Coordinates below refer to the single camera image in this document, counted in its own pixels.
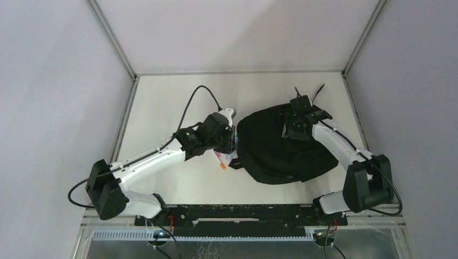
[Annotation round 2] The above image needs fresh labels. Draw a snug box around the black student backpack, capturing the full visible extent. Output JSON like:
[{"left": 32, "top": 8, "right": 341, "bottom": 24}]
[{"left": 229, "top": 99, "right": 339, "bottom": 185}]

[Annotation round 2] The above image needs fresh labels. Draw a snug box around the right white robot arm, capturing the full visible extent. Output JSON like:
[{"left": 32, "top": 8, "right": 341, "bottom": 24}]
[{"left": 282, "top": 110, "right": 396, "bottom": 224}]

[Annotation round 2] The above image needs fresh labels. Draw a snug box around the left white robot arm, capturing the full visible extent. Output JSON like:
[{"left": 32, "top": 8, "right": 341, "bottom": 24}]
[{"left": 85, "top": 124, "right": 234, "bottom": 225}]

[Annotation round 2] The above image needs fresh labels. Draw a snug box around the black front mounting rail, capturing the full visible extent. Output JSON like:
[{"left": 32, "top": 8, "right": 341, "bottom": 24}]
[{"left": 134, "top": 204, "right": 348, "bottom": 236}]

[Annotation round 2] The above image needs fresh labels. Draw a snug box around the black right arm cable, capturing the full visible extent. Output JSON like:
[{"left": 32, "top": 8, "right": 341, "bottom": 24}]
[{"left": 294, "top": 86, "right": 404, "bottom": 259}]

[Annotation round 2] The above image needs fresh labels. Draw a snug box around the aluminium cell frame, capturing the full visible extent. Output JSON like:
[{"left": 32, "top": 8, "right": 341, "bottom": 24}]
[{"left": 70, "top": 0, "right": 417, "bottom": 259}]

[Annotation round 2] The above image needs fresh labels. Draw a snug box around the white slotted cable duct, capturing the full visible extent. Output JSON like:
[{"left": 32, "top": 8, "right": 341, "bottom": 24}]
[{"left": 92, "top": 229, "right": 315, "bottom": 242}]

